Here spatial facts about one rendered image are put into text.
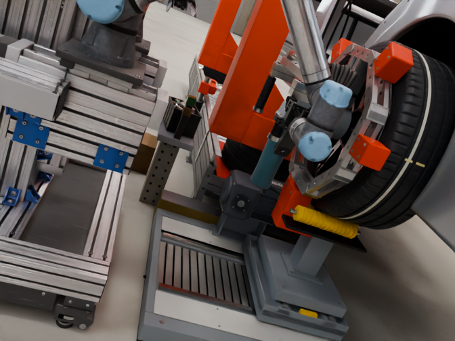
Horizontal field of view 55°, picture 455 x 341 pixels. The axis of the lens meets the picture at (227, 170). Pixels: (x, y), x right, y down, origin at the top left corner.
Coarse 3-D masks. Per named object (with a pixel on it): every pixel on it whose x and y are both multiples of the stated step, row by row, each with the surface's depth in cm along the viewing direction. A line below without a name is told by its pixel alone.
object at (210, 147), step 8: (200, 72) 423; (200, 80) 390; (192, 88) 430; (208, 96) 339; (208, 104) 314; (200, 112) 313; (208, 112) 292; (200, 120) 303; (208, 120) 274; (200, 128) 291; (208, 128) 263; (208, 136) 254; (216, 136) 250; (208, 144) 245; (216, 144) 236; (208, 152) 236; (216, 152) 224; (208, 160) 227; (208, 168) 224
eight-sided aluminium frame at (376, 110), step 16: (352, 48) 157; (368, 64) 140; (368, 80) 138; (384, 80) 137; (368, 96) 134; (384, 96) 134; (368, 112) 131; (384, 112) 132; (368, 128) 136; (352, 144) 134; (304, 160) 177; (352, 160) 140; (304, 176) 165; (320, 176) 148; (336, 176) 139; (352, 176) 138; (304, 192) 155; (320, 192) 153
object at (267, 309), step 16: (256, 240) 208; (256, 256) 195; (256, 272) 180; (256, 288) 175; (256, 304) 169; (272, 304) 166; (288, 304) 167; (272, 320) 164; (288, 320) 165; (304, 320) 166; (320, 320) 167; (336, 320) 174; (336, 336) 171
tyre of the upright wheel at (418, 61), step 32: (416, 64) 136; (416, 96) 131; (448, 96) 135; (416, 128) 130; (448, 128) 132; (416, 160) 132; (352, 192) 141; (384, 192) 137; (416, 192) 137; (384, 224) 151
